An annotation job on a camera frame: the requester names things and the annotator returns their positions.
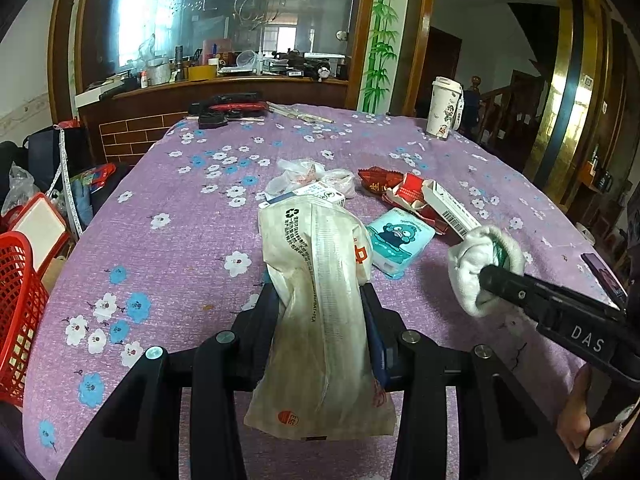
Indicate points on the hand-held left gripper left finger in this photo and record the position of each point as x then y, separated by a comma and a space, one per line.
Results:
262, 330

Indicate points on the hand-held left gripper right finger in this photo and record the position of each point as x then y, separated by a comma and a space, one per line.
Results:
382, 355

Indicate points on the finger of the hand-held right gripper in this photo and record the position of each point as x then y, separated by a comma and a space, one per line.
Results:
510, 290

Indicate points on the white green sock ball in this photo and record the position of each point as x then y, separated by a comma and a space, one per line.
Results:
465, 270

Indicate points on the beige paper bag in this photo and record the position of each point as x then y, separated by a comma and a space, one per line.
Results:
320, 270

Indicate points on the white plastic bag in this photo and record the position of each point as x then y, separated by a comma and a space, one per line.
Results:
300, 172

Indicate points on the dark red gold packet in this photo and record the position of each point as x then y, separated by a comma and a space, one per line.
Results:
377, 180

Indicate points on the red plastic mesh basket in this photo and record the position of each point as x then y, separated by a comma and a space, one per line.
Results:
20, 320

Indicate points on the person's right hand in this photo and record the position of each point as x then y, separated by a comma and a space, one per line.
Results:
575, 415

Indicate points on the black smartphone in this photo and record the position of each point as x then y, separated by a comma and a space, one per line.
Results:
605, 275

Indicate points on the long white barcode box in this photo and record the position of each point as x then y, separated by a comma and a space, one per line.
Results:
450, 205

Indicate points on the purple floral tablecloth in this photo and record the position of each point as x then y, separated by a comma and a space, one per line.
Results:
175, 260

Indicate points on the teal tissue pack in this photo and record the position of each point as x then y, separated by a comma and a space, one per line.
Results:
400, 240

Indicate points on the small white box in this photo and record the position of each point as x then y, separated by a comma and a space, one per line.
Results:
315, 192

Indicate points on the wooden stair railing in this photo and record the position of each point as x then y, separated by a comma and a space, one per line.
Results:
500, 105

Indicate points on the gold black pillar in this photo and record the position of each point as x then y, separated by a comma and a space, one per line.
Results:
555, 110

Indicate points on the white printed tumbler cup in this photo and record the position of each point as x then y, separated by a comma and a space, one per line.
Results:
442, 110

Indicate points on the small black case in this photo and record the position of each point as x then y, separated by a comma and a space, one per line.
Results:
212, 120

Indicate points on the blue cloth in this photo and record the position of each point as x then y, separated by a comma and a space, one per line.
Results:
81, 205

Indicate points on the black red device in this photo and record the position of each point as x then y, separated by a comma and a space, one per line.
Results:
235, 102

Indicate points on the red printed bag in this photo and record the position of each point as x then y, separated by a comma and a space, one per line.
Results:
92, 176

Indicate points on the wooden brick-front counter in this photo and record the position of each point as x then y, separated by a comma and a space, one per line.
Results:
175, 110

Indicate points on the red crate white lid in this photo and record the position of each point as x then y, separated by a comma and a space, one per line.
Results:
40, 225

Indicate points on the white measuring tape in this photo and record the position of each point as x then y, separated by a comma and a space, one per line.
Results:
64, 170

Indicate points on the clear plastic container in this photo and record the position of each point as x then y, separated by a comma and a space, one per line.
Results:
246, 59

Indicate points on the metal tin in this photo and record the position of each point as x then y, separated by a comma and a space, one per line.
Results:
160, 74

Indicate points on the dark blue bag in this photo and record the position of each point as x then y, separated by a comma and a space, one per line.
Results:
42, 155

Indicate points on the clear plastic bag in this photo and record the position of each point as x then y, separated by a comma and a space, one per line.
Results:
17, 190

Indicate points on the black thermos bottle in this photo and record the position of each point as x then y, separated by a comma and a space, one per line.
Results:
178, 55

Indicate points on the white flat tray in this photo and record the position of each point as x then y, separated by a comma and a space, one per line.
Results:
97, 94

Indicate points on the etched glass wooden partition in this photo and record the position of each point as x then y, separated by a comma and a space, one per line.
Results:
225, 10

